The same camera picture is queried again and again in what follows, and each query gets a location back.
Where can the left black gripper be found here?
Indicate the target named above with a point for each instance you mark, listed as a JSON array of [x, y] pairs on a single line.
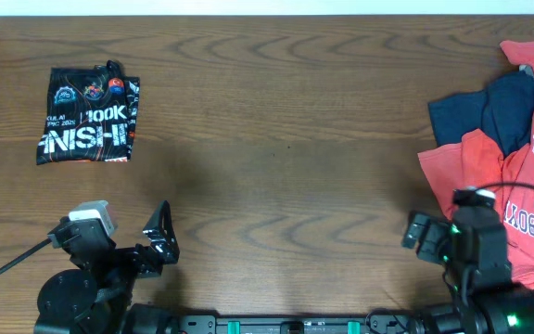
[[144, 255]]

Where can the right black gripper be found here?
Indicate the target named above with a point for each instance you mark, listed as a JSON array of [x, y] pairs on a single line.
[[428, 248]]

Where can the black orange-patterned cycling jersey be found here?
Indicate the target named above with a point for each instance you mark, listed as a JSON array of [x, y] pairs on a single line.
[[91, 115]]

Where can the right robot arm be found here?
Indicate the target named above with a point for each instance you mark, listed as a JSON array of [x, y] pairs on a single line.
[[472, 248]]

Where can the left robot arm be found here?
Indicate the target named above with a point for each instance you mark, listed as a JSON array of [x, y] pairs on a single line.
[[96, 296]]

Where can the red printed t-shirt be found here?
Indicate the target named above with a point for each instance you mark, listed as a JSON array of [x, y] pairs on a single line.
[[477, 161]]

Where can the navy blue garment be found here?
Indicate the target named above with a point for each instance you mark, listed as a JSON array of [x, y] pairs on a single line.
[[503, 111]]

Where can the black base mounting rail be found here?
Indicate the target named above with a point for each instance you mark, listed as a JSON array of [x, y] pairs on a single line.
[[368, 324]]

